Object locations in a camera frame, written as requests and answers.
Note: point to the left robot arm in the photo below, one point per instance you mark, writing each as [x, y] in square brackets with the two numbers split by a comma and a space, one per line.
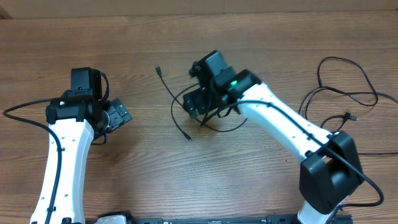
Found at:
[76, 119]

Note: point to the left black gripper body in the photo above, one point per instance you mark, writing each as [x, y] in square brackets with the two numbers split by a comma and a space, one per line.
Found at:
[116, 116]

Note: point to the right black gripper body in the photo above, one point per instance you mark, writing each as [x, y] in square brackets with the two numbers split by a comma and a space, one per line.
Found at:
[202, 100]

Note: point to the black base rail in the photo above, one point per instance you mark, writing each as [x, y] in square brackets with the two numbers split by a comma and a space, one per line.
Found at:
[270, 219]

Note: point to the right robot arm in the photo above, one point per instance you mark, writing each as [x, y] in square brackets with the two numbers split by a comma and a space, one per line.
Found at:
[329, 163]

